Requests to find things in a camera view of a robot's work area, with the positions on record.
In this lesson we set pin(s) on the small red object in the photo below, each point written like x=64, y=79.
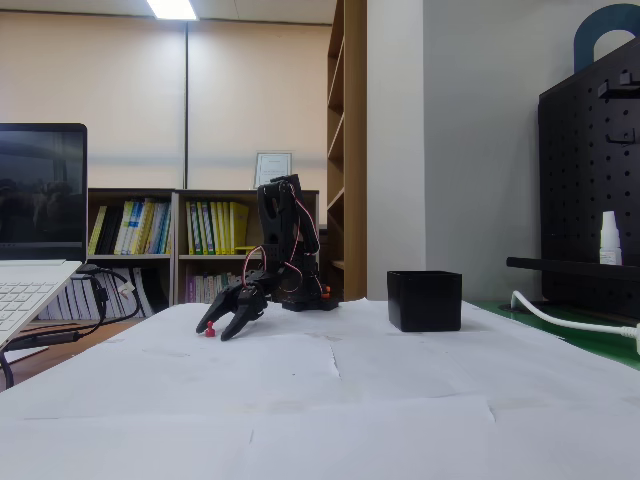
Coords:
x=210, y=330

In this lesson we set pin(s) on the orange black table clamp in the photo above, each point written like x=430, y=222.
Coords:
x=327, y=292

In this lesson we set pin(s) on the framed certificate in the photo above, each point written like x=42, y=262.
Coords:
x=273, y=170

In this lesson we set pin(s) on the white paper sheet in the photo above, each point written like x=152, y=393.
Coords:
x=565, y=440
x=300, y=322
x=370, y=320
x=165, y=325
x=125, y=450
x=200, y=380
x=450, y=365
x=370, y=445

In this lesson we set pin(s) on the wide yellow binder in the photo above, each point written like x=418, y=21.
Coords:
x=239, y=225

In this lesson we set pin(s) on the low wooden bookshelf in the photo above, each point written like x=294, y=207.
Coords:
x=130, y=195
x=225, y=260

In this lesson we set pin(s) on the black book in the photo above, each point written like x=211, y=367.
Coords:
x=111, y=230

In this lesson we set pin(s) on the black pegboard with shelf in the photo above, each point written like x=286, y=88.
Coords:
x=585, y=200

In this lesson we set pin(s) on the white laptop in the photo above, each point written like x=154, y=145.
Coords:
x=40, y=200

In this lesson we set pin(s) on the thin yellow book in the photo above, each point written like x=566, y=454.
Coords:
x=98, y=231

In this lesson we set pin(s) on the black square cup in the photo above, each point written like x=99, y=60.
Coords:
x=425, y=305

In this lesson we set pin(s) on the ceiling light panel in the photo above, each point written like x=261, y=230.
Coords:
x=172, y=9

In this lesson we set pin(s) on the dark blue arch shape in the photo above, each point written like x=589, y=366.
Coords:
x=585, y=40

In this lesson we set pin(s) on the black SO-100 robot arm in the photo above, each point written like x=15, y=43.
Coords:
x=280, y=225

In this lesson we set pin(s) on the yellow spined book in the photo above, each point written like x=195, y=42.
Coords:
x=201, y=227
x=190, y=227

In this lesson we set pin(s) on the tall wooden bookshelf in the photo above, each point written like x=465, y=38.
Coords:
x=355, y=150

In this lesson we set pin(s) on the small white bottle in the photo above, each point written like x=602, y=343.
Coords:
x=610, y=245

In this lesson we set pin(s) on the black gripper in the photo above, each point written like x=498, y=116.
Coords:
x=243, y=303

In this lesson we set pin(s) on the black pegboard hook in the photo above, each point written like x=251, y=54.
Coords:
x=604, y=90
x=620, y=140
x=625, y=79

